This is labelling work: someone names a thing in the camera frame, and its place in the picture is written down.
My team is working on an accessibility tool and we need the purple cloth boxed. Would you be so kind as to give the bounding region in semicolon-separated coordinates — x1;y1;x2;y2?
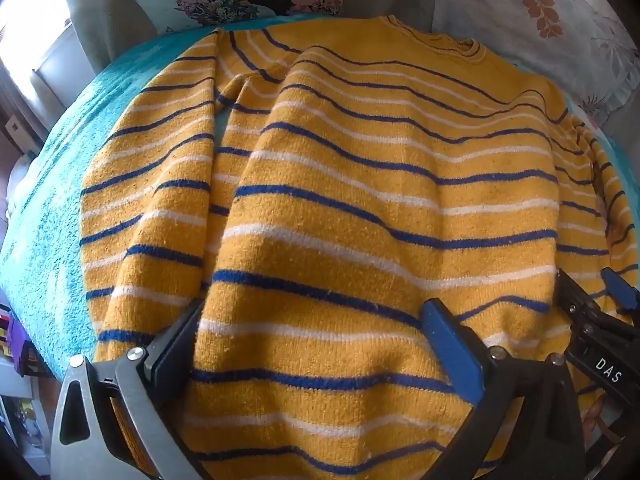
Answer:
6;316;40;379

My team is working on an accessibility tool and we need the teal cartoon print blanket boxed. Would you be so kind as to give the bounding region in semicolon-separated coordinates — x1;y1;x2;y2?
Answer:
0;21;640;383

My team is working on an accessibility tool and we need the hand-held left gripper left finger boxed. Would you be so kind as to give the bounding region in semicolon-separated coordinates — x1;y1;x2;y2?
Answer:
50;299;212;480

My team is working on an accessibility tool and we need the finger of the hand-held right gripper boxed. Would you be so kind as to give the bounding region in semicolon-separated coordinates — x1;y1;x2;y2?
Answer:
553;268;602;342
599;267;640;318

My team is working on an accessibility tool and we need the yellow striped sweater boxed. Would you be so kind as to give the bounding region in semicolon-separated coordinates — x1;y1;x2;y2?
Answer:
79;16;632;480

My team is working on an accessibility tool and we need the window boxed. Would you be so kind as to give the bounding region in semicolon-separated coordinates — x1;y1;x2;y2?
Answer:
0;0;78;111

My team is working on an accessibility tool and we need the leaf print pillow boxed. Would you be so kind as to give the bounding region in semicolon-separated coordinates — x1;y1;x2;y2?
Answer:
431;0;640;128

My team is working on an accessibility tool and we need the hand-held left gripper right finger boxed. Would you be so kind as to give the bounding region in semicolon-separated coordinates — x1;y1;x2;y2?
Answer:
420;297;587;480

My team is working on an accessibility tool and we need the white wall switch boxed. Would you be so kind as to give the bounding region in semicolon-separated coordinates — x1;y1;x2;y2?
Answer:
4;115;24;149

